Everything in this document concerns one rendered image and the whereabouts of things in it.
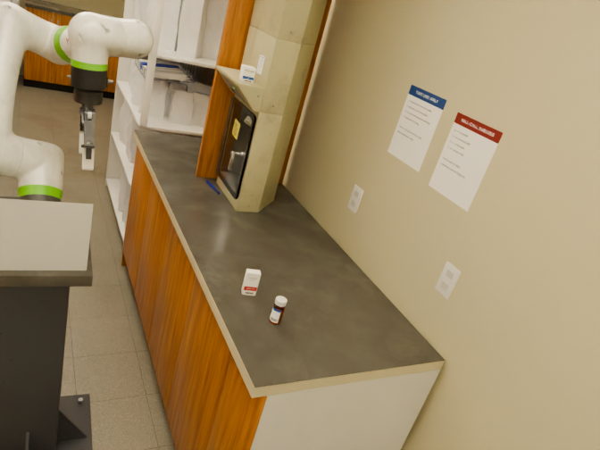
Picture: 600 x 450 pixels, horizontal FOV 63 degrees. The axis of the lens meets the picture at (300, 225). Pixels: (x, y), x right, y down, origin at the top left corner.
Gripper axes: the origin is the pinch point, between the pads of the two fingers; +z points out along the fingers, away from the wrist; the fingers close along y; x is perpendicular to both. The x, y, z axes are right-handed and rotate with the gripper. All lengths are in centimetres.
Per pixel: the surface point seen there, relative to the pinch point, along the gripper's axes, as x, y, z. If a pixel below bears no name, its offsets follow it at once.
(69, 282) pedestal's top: 4.0, -6.2, 39.0
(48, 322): 9, 1, 59
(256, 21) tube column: -71, 66, -43
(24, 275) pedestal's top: 16.1, -5.8, 36.0
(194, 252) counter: -39, 8, 38
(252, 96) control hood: -65, 42, -15
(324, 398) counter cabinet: -63, -59, 50
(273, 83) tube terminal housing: -73, 42, -22
